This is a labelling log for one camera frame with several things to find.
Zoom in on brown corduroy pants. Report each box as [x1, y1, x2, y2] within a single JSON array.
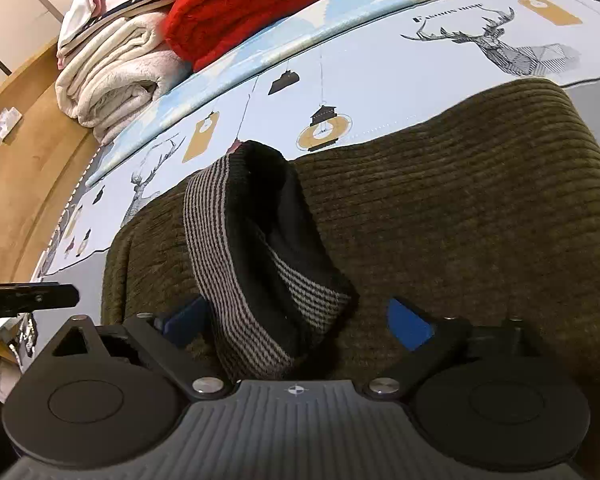
[[100, 78, 600, 480]]

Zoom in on tissue pack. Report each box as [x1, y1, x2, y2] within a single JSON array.
[[0, 107, 22, 145]]

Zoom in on cream folded quilt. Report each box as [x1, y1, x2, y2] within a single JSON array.
[[55, 11, 190, 145]]

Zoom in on printed fashion home bedsheet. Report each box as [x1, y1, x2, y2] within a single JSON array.
[[34, 0, 600, 279]]

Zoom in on blue white patterned sheet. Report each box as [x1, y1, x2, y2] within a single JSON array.
[[84, 0, 600, 189]]

